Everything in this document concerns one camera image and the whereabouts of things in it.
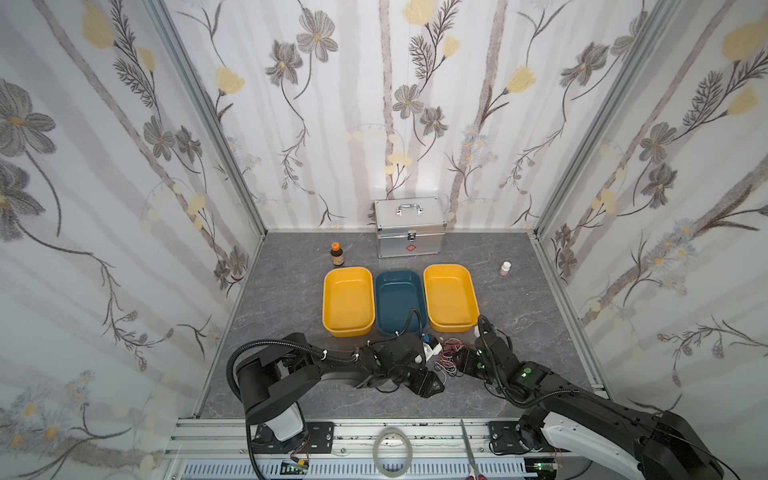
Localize red black wires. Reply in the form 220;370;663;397
433;337;475;378

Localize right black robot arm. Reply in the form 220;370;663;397
467;316;729;479

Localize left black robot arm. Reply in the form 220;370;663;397
225;308;445;443

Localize right yellow plastic bin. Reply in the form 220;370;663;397
423;264;480;333

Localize yellow plastic bin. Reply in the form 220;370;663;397
423;264;480;333
322;267;376;338

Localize teal plastic bin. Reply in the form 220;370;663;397
374;270;428;335

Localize left yellow plastic bin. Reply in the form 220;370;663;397
322;267;376;338

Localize brown bottle orange cap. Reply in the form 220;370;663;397
330;242;345;267

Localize grey tape roll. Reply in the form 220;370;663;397
372;427;414;479

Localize silver metal case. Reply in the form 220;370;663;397
374;197;448;258

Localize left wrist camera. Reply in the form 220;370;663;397
415;334;442;364

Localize red handled scissors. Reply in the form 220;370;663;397
459;420;487;480

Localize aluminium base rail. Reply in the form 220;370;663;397
161;416;601;480

